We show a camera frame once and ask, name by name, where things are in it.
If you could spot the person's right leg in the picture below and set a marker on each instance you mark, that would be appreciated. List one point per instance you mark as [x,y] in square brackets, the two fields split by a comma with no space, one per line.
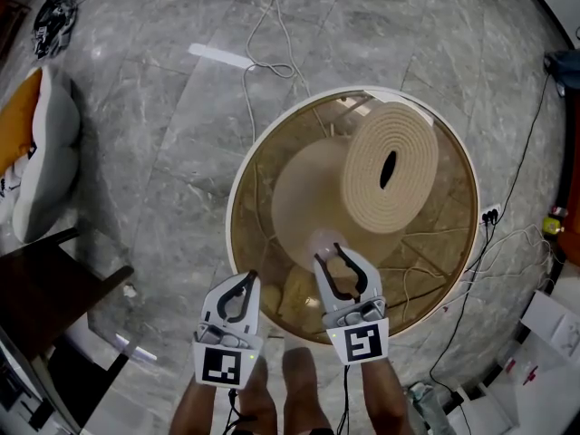
[303,388]

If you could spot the small white floor scrap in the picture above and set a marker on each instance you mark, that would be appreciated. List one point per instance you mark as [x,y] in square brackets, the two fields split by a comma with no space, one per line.
[129,290]

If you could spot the orange cushion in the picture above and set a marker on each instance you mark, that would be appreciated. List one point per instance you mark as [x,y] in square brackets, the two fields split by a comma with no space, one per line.
[18,125]

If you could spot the white power strip black plugs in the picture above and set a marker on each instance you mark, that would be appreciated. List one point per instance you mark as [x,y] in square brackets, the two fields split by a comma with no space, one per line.
[490,213]

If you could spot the round glass coffee table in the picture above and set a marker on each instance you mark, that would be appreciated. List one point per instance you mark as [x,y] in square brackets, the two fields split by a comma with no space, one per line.
[258,206]

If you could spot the clear plastic floor bottle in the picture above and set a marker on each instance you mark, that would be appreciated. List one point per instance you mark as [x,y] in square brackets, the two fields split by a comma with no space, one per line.
[426,408]

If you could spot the yellow bottle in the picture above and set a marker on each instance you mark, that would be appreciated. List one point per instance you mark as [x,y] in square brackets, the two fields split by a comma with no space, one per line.
[553,225]

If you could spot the black side table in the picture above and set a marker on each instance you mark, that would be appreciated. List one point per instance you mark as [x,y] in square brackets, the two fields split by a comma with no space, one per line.
[41,288]

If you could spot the person's dark shorts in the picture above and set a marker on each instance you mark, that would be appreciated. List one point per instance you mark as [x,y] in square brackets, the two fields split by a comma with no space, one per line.
[317,432]

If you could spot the white desk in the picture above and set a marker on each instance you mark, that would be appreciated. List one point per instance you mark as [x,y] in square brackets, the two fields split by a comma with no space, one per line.
[557,397]

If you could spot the person's leg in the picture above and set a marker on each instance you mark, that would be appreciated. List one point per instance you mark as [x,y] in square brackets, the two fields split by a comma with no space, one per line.
[258,406]
[303,388]

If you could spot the person's left forearm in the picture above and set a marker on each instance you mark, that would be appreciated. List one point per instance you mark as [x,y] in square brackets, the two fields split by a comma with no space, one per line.
[199,410]

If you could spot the person's left leg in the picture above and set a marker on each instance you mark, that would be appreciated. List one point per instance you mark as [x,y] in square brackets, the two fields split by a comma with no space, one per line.
[258,406]

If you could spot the black power adapter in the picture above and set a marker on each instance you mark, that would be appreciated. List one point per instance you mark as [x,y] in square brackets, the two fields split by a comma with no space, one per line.
[457,398]

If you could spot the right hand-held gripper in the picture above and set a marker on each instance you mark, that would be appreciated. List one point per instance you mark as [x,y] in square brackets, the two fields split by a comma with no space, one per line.
[362,338]

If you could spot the white armchair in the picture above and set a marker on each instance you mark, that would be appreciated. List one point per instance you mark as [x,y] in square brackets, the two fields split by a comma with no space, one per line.
[50,152]

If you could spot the white paper sheets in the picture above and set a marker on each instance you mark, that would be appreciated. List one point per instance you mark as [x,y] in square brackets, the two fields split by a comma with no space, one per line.
[555,320]

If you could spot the person's right forearm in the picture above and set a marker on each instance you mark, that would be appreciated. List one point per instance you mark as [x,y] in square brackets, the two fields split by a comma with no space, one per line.
[385,401]

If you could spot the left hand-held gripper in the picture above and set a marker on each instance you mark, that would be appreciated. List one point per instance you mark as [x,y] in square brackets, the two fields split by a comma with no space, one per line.
[224,360]

